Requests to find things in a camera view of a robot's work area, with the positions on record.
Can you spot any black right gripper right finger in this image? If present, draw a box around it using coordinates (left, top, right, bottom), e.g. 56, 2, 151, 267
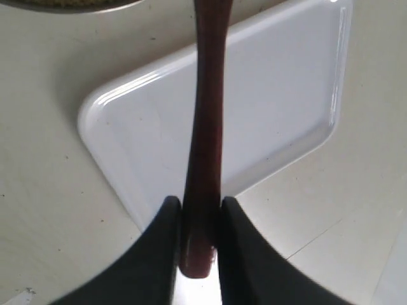
217, 197, 347, 304

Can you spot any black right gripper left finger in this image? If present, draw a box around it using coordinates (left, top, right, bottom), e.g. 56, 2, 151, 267
53, 196, 181, 304

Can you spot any dark red wooden spoon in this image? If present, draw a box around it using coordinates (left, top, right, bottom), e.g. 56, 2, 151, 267
179, 0, 233, 279

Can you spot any white plastic tray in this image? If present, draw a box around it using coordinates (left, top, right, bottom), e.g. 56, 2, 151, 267
78, 1, 353, 230

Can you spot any steel bowl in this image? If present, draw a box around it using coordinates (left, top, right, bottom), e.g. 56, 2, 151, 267
1, 0, 142, 14

